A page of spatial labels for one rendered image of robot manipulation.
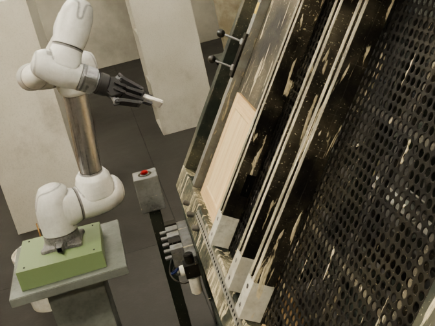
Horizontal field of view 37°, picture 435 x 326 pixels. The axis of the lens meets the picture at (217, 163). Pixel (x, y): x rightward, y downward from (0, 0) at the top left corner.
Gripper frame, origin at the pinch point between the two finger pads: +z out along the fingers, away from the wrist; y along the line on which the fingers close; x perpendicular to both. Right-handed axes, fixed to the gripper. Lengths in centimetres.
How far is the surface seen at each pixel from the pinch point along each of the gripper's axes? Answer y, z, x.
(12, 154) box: -135, -4, -272
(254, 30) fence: -62, 47, -8
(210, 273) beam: 43, 40, -32
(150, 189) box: -22, 37, -90
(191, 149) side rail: -41, 51, -74
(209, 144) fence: -29, 48, -50
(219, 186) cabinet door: 0, 47, -38
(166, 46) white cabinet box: -309, 118, -280
